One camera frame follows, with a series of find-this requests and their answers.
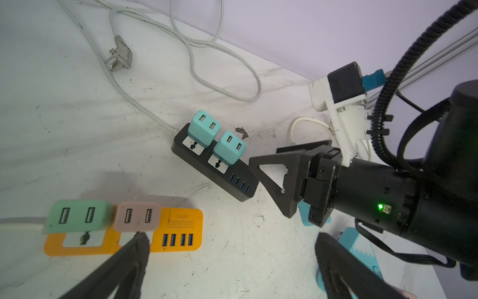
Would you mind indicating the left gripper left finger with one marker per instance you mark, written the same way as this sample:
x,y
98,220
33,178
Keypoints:
x,y
121,275

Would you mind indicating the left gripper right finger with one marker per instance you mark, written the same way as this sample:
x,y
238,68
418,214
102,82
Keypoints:
x,y
344,275

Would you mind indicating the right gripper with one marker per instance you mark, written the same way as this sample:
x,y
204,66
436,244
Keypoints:
x,y
378,195

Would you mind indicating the black power strip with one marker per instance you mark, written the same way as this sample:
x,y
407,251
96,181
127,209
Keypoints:
x,y
237,179

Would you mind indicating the teal adapter front black strip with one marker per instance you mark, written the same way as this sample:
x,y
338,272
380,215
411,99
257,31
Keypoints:
x,y
229,149

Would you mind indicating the teal adapter black strip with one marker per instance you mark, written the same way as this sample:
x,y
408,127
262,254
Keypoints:
x,y
203,128
229,149

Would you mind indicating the blue power strip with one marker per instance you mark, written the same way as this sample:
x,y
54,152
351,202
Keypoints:
x,y
308,213

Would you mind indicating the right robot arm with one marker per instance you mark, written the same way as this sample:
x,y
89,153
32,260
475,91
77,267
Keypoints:
x,y
426,192

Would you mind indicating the teal triangular power strip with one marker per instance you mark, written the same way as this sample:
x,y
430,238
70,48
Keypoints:
x,y
361,249

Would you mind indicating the pink adapter on orange strip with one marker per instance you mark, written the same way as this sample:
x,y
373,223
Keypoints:
x,y
137,217

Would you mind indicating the green adapter on orange strip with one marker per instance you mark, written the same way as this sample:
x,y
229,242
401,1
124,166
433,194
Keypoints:
x,y
79,215

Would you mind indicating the orange power strip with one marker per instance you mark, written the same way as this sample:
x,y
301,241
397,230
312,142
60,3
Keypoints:
x,y
180,230

